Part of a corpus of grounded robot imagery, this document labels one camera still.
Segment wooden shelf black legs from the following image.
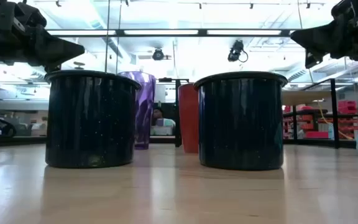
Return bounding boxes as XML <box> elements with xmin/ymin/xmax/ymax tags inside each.
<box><xmin>166</xmin><ymin>77</ymin><xmax>341</xmax><ymax>149</ymax></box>

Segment person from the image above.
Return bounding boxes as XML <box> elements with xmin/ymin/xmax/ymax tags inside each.
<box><xmin>152</xmin><ymin>107</ymin><xmax>176</xmax><ymax>136</ymax></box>

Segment dark blue speckled enamel mug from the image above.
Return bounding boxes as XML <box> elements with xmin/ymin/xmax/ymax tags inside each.
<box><xmin>193</xmin><ymin>71</ymin><xmax>288</xmax><ymax>171</ymax></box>
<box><xmin>44</xmin><ymin>70</ymin><xmax>142</xmax><ymax>169</ymax></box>

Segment purple faceted plastic tumbler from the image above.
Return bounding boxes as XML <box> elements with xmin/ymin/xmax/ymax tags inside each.
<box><xmin>117</xmin><ymin>71</ymin><xmax>157</xmax><ymax>151</ymax></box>

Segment red mug white inside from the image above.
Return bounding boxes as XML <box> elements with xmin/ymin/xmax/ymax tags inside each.
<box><xmin>178</xmin><ymin>83</ymin><xmax>200</xmax><ymax>154</ymax></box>

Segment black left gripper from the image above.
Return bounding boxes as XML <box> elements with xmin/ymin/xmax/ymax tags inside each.
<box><xmin>0</xmin><ymin>0</ymin><xmax>86</xmax><ymax>72</ymax></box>

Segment black aluminium table frame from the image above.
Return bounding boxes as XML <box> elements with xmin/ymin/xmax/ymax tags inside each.
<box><xmin>0</xmin><ymin>136</ymin><xmax>357</xmax><ymax>149</ymax></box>

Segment black ceiling spotlight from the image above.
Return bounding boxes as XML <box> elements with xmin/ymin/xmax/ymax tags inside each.
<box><xmin>152</xmin><ymin>47</ymin><xmax>172</xmax><ymax>62</ymax></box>

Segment red storage bin rack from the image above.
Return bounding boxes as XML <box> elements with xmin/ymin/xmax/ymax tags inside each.
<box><xmin>283</xmin><ymin>100</ymin><xmax>358</xmax><ymax>140</ymax></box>

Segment black overhead camera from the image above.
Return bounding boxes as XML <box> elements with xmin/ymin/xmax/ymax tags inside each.
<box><xmin>227</xmin><ymin>39</ymin><xmax>249</xmax><ymax>63</ymax></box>

